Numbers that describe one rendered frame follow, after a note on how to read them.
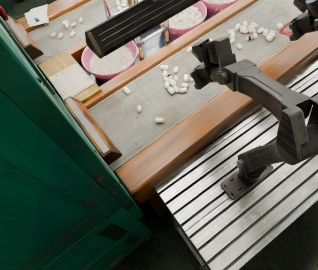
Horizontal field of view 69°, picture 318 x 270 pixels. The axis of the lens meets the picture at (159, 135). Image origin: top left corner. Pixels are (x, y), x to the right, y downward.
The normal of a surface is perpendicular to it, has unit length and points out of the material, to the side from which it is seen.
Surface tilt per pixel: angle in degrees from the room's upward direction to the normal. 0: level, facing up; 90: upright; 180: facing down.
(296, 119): 45
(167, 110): 0
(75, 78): 0
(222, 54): 49
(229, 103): 0
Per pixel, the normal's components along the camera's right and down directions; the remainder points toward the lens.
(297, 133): 0.21, 0.22
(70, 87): -0.09, -0.48
